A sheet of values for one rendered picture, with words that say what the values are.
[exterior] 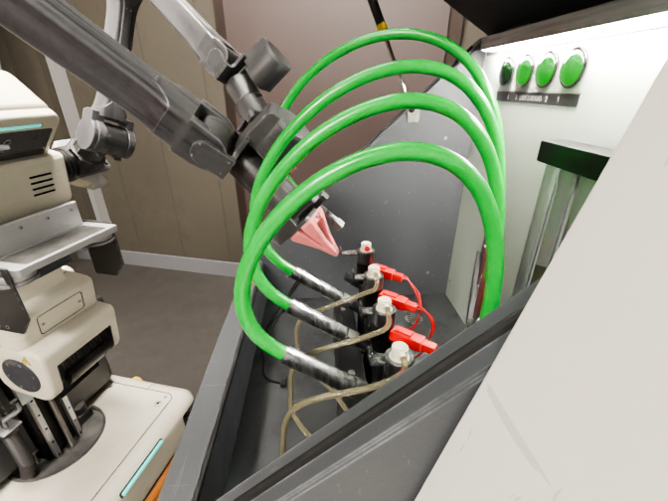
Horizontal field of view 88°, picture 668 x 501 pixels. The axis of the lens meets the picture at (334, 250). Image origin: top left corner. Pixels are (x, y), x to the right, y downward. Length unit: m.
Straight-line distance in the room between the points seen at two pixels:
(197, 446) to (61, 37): 0.49
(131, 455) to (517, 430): 1.34
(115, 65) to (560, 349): 0.49
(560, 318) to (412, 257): 0.77
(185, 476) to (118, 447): 0.99
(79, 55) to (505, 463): 0.53
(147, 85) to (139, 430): 1.22
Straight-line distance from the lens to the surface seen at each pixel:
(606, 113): 0.56
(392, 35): 0.57
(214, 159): 0.50
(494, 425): 0.22
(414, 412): 0.25
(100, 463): 1.48
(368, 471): 0.28
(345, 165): 0.25
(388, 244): 0.91
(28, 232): 1.00
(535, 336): 0.20
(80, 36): 0.52
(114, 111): 1.05
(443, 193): 0.90
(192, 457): 0.52
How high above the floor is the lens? 1.36
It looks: 26 degrees down
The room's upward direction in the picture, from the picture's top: straight up
